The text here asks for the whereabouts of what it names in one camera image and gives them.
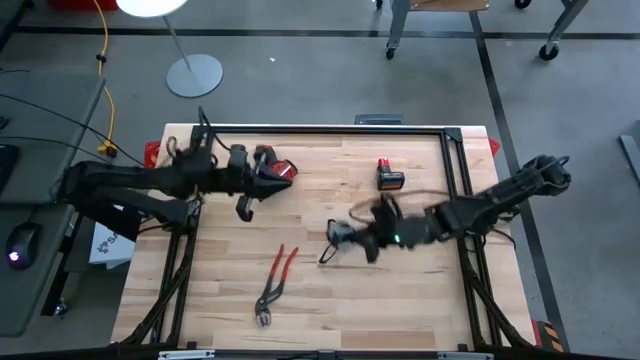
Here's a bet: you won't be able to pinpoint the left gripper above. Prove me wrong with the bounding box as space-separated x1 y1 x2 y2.
213 163 295 223

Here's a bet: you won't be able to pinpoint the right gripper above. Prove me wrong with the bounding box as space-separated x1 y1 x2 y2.
328 208 445 265

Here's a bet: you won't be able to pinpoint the clear safety glasses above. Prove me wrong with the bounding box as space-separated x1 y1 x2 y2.
318 219 352 265

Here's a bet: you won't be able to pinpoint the red black drill battery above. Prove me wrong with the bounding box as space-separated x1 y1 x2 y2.
376 157 407 192

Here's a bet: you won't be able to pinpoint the white floor lamp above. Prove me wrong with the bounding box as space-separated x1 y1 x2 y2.
114 0 225 99

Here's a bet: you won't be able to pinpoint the white printed box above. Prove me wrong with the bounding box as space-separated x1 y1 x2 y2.
88 203 138 270

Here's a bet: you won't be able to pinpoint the wooden workbench on casters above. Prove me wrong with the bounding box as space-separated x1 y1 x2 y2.
374 0 591 63

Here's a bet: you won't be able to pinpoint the orange black striped block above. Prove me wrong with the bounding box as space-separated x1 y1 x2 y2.
530 319 567 354

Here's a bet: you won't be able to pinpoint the grey desk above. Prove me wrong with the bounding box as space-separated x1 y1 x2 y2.
0 73 108 207
0 203 77 339

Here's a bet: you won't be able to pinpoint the black computer mouse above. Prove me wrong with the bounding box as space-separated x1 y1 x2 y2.
4 221 43 272

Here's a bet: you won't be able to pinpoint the red crate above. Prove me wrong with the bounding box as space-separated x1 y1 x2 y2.
48 0 120 12

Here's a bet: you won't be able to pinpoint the red black cordless drill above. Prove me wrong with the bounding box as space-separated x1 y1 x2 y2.
253 143 300 182

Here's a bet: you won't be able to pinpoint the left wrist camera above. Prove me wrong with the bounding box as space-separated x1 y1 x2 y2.
227 143 251 174

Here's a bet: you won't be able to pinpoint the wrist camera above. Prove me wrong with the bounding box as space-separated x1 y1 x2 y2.
374 193 404 224
227 143 251 174

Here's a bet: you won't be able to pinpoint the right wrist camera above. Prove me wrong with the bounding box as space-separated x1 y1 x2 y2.
374 193 404 224

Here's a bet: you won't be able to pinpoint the black aluminium rig frame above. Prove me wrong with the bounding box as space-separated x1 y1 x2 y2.
117 124 536 351

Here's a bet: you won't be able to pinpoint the red-handled pliers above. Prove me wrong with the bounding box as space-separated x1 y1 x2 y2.
253 243 300 329

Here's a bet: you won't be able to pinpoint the yellow extension cord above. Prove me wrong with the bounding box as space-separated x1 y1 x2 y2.
91 0 120 159

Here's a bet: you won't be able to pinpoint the black desk cable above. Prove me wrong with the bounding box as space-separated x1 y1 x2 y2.
0 92 147 167

